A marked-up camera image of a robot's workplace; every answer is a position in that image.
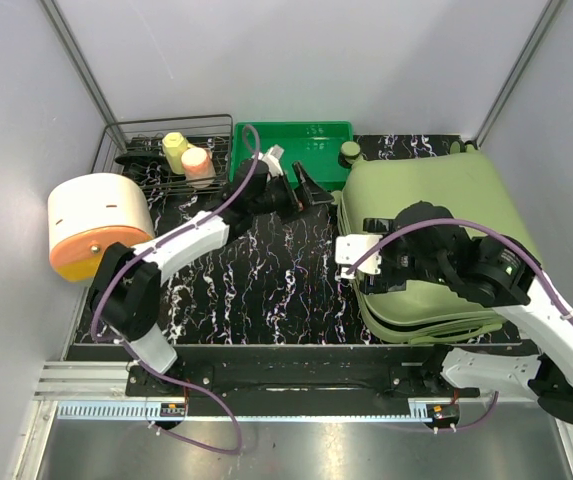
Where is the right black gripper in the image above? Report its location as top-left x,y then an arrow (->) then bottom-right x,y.
358,215 -> 450,294

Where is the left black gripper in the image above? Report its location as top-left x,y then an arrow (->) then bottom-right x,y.
251,164 -> 335,226

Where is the green hard-shell suitcase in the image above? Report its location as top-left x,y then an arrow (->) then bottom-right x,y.
335,149 -> 539,344

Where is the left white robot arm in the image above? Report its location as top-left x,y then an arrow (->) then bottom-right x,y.
87,159 -> 334,396

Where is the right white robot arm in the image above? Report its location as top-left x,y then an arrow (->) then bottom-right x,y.
342,201 -> 573,425

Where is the green plastic tray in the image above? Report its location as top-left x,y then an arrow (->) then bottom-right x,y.
252,121 -> 353,191

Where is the green suitcase wheel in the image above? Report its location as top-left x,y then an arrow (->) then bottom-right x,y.
339,141 -> 362,166

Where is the pink foam cup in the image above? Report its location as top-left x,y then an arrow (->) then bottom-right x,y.
181,147 -> 215,189

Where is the yellow plastic bottle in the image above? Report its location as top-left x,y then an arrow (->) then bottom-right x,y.
162,132 -> 190,175

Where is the white orange cylindrical container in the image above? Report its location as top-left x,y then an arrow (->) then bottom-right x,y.
47,173 -> 155,283

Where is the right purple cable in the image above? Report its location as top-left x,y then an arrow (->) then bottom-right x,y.
340,218 -> 573,434

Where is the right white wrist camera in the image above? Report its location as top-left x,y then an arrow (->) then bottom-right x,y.
334,234 -> 382,280

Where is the black wire rack basket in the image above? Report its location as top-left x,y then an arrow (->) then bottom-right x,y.
92,114 -> 234,198

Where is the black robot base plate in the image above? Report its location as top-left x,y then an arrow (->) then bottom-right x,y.
125,343 -> 482,401

